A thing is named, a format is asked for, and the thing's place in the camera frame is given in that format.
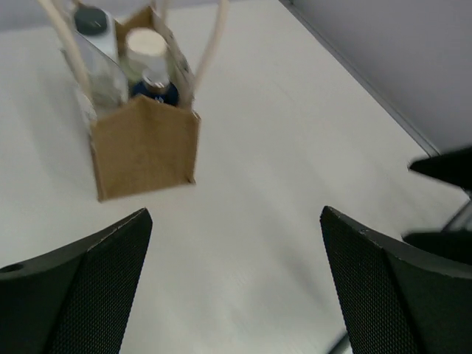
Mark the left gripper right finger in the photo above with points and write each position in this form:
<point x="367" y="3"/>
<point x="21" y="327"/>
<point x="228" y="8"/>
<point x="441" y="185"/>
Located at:
<point x="396" y="298"/>

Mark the orange bottle blue cap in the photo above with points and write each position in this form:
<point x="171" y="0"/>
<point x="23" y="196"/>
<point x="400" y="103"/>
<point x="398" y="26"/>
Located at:
<point x="157" y="86"/>

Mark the green bottle white cap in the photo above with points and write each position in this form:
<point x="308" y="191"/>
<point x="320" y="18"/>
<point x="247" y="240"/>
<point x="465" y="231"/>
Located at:
<point x="145" y="57"/>

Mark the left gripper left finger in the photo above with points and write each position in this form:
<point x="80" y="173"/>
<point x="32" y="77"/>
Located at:
<point x="78" y="298"/>

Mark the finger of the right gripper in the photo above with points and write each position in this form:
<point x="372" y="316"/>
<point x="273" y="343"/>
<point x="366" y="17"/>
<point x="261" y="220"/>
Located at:
<point x="453" y="167"/>
<point x="453" y="245"/>

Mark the clear bottle black cap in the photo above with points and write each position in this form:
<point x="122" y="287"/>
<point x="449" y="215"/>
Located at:
<point x="98" y="27"/>

